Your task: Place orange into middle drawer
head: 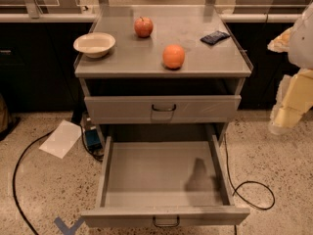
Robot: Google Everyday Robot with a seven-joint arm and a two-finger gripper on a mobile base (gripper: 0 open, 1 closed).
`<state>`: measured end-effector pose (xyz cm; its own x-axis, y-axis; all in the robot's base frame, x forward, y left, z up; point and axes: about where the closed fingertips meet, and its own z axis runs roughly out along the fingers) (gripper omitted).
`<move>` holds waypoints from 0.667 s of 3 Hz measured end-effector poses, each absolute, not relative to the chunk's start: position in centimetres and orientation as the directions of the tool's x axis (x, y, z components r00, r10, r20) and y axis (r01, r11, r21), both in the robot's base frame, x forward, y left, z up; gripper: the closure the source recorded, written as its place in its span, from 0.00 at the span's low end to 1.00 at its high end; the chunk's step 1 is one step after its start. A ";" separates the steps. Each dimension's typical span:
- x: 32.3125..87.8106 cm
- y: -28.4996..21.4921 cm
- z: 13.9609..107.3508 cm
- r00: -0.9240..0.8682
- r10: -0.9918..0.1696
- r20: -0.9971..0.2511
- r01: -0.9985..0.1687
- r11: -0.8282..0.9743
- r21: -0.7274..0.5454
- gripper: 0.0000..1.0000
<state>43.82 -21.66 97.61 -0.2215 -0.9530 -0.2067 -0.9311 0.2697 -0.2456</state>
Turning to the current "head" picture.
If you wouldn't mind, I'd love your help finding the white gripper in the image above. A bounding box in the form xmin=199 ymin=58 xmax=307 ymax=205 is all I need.
xmin=267 ymin=3 xmax=313 ymax=135

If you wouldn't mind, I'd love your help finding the orange fruit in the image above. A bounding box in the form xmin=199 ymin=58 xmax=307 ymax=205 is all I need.
xmin=162 ymin=44 xmax=185 ymax=69

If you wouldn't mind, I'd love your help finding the grey drawer cabinet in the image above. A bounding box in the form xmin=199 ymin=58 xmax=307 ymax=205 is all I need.
xmin=75 ymin=5 xmax=251 ymax=137

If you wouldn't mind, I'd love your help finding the closed grey upper drawer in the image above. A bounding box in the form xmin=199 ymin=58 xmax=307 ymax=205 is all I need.
xmin=85 ymin=95 xmax=241 ymax=124

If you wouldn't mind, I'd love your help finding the open grey lower drawer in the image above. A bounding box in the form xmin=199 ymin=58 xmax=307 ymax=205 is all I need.
xmin=82 ymin=136 xmax=249 ymax=228

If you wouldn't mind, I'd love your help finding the dark blue snack packet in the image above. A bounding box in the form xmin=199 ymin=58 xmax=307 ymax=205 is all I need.
xmin=201 ymin=30 xmax=230 ymax=46

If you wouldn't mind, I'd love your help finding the red apple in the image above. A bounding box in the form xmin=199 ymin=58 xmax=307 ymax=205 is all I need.
xmin=134 ymin=17 xmax=154 ymax=38

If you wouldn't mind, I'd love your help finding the white bowl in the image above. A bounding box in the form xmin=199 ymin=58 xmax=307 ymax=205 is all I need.
xmin=73 ymin=32 xmax=115 ymax=58

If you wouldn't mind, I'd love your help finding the blue power box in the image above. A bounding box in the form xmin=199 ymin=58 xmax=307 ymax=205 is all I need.
xmin=85 ymin=129 xmax=102 ymax=150

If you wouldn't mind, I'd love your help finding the white paper sheet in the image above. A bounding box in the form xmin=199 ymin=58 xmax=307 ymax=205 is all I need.
xmin=39 ymin=120 xmax=81 ymax=159

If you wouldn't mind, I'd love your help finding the blue tape floor marker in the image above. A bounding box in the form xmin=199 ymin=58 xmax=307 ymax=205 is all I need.
xmin=54 ymin=217 xmax=84 ymax=235

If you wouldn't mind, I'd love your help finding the black cable left floor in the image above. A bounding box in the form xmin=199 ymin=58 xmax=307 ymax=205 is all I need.
xmin=12 ymin=129 xmax=57 ymax=235

